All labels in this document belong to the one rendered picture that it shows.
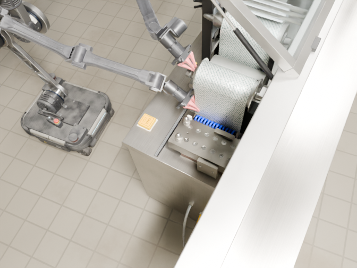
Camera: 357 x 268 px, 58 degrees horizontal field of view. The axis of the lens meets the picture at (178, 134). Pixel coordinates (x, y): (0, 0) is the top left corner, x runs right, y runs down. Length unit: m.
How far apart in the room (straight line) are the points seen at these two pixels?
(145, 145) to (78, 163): 1.18
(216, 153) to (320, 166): 0.55
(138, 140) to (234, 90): 0.60
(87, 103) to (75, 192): 0.71
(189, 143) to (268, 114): 0.70
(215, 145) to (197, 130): 0.12
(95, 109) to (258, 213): 1.94
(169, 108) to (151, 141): 0.22
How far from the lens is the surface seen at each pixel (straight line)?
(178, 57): 1.40
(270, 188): 0.98
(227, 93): 1.33
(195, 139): 1.49
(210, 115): 1.51
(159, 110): 1.74
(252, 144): 0.78
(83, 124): 2.61
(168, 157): 1.59
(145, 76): 1.48
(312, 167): 1.04
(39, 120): 2.78
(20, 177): 2.89
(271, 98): 0.86
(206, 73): 1.35
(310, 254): 2.49
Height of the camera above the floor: 2.34
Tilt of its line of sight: 60 degrees down
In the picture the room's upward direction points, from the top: 6 degrees counter-clockwise
